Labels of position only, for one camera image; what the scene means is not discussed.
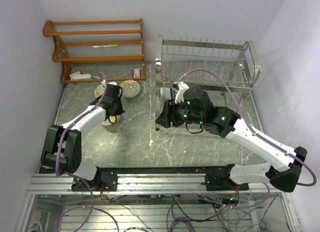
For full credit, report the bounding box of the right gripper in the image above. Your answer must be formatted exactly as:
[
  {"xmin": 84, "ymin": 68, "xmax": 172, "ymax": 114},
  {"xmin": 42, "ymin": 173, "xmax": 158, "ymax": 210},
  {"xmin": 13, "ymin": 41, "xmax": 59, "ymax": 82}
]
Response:
[{"xmin": 156, "ymin": 96, "xmax": 205, "ymax": 128}]

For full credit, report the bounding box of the yellow sun blue bowl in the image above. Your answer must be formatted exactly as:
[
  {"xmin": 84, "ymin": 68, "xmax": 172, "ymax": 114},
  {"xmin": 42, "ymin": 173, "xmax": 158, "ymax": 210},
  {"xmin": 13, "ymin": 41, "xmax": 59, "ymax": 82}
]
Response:
[{"xmin": 101, "ymin": 115, "xmax": 121, "ymax": 126}]

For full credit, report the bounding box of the orange leaf pattern bowl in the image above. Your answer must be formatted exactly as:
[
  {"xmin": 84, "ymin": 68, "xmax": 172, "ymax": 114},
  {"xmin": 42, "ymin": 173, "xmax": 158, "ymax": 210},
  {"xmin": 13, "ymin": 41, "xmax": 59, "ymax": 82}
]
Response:
[{"xmin": 94, "ymin": 84, "xmax": 105, "ymax": 98}]

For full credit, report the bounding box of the teal dotted grey bowl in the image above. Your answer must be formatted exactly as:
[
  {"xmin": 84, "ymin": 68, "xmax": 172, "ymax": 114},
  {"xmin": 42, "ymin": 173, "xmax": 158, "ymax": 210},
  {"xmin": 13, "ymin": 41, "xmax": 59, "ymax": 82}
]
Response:
[{"xmin": 160, "ymin": 87, "xmax": 172, "ymax": 100}]

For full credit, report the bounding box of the red pattern blue zigzag bowl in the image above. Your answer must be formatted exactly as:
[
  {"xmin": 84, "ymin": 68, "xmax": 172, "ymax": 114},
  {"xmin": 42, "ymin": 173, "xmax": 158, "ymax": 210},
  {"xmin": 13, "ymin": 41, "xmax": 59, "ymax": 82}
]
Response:
[{"xmin": 170, "ymin": 88, "xmax": 179, "ymax": 101}]

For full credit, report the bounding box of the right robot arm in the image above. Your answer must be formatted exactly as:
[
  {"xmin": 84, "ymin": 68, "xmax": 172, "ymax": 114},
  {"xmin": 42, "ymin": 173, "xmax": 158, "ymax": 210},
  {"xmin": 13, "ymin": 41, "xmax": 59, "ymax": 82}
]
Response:
[{"xmin": 155, "ymin": 88, "xmax": 308, "ymax": 193}]

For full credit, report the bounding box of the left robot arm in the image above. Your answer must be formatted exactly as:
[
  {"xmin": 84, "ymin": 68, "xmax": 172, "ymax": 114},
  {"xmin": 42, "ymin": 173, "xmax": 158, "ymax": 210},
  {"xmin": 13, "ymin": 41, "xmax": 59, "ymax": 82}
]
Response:
[{"xmin": 40, "ymin": 82, "xmax": 125, "ymax": 191}]

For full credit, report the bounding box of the steel dish rack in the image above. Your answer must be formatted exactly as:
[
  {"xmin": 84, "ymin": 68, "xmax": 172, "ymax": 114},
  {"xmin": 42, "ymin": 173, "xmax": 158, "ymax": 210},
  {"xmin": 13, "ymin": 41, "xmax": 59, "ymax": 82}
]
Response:
[{"xmin": 154, "ymin": 34, "xmax": 262, "ymax": 129}]

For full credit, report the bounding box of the wooden shelf rack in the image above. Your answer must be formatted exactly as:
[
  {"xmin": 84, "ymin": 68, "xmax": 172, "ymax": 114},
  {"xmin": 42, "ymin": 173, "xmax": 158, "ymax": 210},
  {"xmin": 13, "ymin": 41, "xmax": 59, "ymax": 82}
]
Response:
[{"xmin": 43, "ymin": 18, "xmax": 146, "ymax": 84}]

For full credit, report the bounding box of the blue orange floral bowl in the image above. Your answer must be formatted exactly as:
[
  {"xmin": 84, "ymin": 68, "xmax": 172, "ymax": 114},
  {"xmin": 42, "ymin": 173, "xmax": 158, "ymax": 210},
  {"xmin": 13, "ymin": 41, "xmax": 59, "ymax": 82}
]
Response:
[{"xmin": 120, "ymin": 79, "xmax": 141, "ymax": 99}]

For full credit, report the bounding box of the small red white box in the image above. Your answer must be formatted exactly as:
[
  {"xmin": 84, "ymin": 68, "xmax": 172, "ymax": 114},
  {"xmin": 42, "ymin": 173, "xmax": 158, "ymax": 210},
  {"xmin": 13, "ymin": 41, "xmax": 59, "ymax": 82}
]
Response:
[{"xmin": 132, "ymin": 68, "xmax": 141, "ymax": 78}]

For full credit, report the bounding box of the white eraser case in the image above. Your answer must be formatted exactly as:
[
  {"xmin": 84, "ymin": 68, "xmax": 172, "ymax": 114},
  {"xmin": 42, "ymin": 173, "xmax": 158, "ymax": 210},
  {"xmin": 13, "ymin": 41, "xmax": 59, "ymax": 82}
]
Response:
[{"xmin": 75, "ymin": 74, "xmax": 92, "ymax": 80}]

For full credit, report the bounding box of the green capped marker pen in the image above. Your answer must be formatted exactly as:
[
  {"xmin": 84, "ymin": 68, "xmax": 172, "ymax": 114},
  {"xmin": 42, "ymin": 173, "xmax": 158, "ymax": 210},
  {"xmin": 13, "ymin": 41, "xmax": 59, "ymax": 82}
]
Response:
[{"xmin": 92, "ymin": 44, "xmax": 118, "ymax": 49}]

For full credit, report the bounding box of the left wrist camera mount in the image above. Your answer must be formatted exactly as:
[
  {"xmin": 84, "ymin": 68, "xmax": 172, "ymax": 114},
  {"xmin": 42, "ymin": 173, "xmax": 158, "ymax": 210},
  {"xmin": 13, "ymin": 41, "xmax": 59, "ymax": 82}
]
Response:
[{"xmin": 99, "ymin": 79, "xmax": 117, "ymax": 91}]

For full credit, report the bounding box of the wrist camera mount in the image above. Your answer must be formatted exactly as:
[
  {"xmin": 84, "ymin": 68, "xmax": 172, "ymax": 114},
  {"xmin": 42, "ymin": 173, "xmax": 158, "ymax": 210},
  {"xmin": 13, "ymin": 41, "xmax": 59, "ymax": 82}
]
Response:
[
  {"xmin": 99, "ymin": 79, "xmax": 117, "ymax": 91},
  {"xmin": 171, "ymin": 82, "xmax": 190, "ymax": 104}
]

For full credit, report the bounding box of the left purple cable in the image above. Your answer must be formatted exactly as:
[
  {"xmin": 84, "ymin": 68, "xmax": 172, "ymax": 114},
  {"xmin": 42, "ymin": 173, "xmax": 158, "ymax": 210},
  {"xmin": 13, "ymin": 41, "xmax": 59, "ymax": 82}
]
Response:
[{"xmin": 54, "ymin": 71, "xmax": 109, "ymax": 232}]

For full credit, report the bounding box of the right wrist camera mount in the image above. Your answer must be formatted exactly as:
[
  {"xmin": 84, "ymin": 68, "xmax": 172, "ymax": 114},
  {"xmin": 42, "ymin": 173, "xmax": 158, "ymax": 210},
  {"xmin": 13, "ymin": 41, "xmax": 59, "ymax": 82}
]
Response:
[{"xmin": 171, "ymin": 82, "xmax": 190, "ymax": 104}]

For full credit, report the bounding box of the aluminium rail frame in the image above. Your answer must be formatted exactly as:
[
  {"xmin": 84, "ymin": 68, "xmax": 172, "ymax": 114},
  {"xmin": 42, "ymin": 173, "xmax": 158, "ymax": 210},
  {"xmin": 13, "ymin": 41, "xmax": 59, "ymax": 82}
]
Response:
[{"xmin": 14, "ymin": 166, "xmax": 296, "ymax": 232}]

